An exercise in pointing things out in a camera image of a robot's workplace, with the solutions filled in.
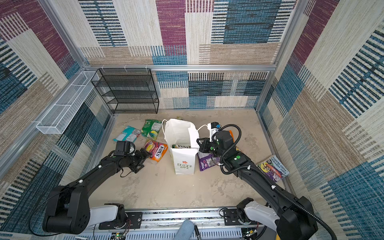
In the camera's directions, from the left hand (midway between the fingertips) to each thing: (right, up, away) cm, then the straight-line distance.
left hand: (149, 156), depth 88 cm
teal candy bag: (-19, +12, +17) cm, 28 cm away
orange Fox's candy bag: (+3, +2, +8) cm, 9 cm away
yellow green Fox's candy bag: (+17, +5, +4) cm, 18 cm away
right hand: (+27, +9, -12) cm, 31 cm away
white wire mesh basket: (-38, +21, -17) cm, 47 cm away
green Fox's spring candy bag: (-3, +15, +17) cm, 23 cm away
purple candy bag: (+34, -3, +3) cm, 34 cm away
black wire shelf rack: (-22, +43, +23) cm, 53 cm away
